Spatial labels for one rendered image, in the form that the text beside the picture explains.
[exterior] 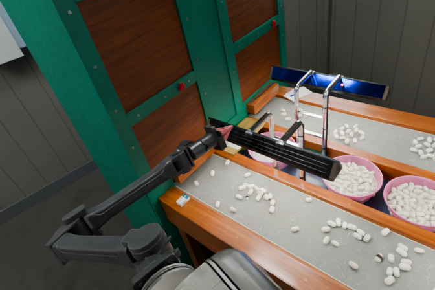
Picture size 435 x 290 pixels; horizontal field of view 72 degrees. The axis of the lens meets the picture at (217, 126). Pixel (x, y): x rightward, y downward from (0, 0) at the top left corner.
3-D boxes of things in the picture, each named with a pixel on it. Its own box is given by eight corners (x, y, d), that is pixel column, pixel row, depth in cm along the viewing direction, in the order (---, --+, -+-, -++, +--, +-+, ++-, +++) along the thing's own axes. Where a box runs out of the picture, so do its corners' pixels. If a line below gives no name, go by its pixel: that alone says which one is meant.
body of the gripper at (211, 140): (217, 146, 119) (202, 156, 116) (206, 123, 116) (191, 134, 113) (226, 148, 114) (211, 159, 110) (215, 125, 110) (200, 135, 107)
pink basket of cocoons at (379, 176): (382, 214, 133) (385, 200, 128) (319, 205, 143) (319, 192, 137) (378, 171, 152) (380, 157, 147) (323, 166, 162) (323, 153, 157)
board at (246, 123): (234, 156, 169) (234, 154, 168) (213, 147, 178) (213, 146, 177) (266, 123, 187) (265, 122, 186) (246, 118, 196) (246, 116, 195)
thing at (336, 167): (333, 182, 106) (334, 168, 102) (206, 133, 144) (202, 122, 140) (342, 169, 111) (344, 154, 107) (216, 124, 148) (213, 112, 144)
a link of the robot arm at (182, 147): (184, 175, 107) (173, 155, 104) (171, 169, 116) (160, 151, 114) (210, 157, 112) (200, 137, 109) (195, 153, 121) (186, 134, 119)
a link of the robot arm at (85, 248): (53, 270, 86) (32, 245, 83) (88, 235, 97) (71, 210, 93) (168, 286, 62) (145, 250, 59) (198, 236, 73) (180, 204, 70)
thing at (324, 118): (326, 163, 163) (329, 92, 137) (293, 151, 175) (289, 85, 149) (340, 143, 174) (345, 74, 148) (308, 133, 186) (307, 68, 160)
